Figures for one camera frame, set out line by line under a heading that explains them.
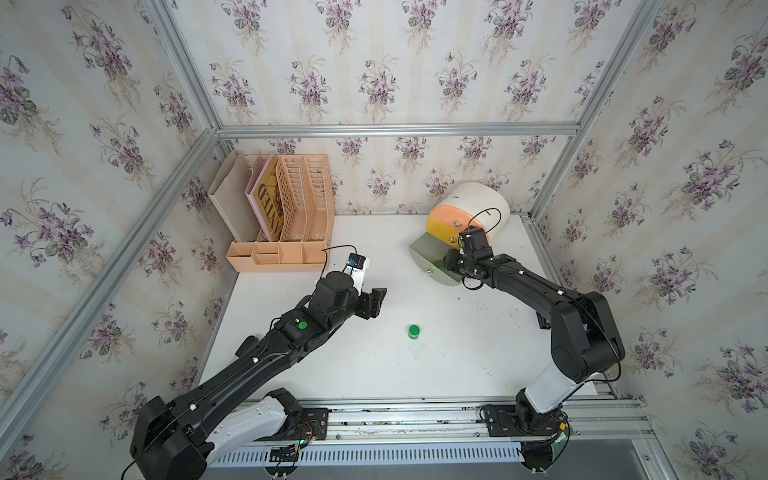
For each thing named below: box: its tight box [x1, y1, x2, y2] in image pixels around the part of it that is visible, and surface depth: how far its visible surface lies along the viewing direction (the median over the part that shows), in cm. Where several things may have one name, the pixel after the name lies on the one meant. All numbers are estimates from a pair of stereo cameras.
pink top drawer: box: [429, 205, 487, 239], surface depth 92 cm
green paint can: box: [408, 324, 420, 340], surface depth 88 cm
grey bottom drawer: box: [409, 232, 463, 286], surface depth 101 cm
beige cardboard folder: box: [208, 151, 260, 242], surface depth 91 cm
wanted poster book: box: [245, 151, 284, 242], surface depth 97 cm
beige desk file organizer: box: [226, 154, 335, 273], surface depth 107 cm
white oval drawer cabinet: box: [428, 182, 511, 246], surface depth 96 cm
